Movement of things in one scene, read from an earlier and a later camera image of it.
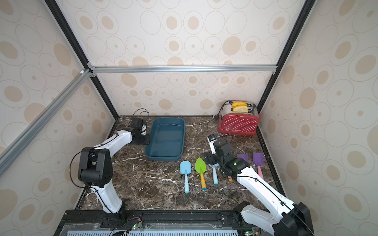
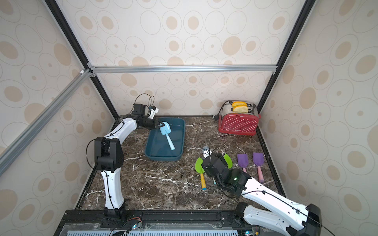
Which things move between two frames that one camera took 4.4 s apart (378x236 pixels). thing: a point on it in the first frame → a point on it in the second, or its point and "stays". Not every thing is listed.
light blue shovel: [185, 169] → [165, 130]
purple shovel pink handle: [243, 156] stays
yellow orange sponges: [236, 103] stays
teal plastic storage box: [167, 139] stays
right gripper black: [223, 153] → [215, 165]
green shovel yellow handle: [201, 167] stays
